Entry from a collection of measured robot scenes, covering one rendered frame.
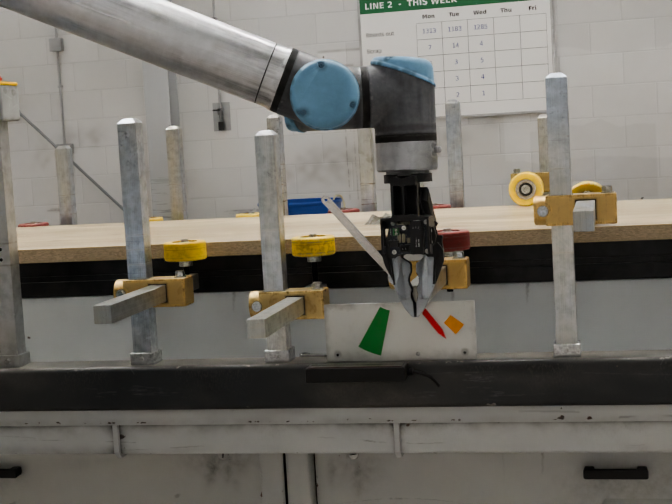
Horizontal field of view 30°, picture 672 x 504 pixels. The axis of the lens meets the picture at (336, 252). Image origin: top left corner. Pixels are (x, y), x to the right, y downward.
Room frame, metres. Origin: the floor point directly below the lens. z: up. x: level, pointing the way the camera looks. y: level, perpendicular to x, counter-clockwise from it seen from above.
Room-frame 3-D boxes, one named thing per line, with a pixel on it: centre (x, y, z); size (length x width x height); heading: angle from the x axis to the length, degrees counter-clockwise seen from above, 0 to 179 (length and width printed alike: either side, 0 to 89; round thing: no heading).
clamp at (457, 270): (2.14, -0.16, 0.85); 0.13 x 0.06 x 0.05; 78
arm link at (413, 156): (1.84, -0.11, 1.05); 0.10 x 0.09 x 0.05; 77
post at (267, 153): (2.19, 0.11, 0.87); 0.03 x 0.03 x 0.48; 78
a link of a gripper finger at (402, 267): (1.83, -0.09, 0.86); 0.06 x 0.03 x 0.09; 167
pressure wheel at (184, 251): (2.37, 0.29, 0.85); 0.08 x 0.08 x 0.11
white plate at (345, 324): (2.12, -0.10, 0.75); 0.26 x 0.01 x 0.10; 78
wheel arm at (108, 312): (2.18, 0.33, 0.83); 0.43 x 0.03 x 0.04; 168
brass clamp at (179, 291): (2.24, 0.33, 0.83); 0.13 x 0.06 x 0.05; 78
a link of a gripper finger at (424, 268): (1.83, -0.12, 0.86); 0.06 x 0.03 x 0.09; 167
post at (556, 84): (2.08, -0.38, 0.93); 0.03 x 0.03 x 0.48; 78
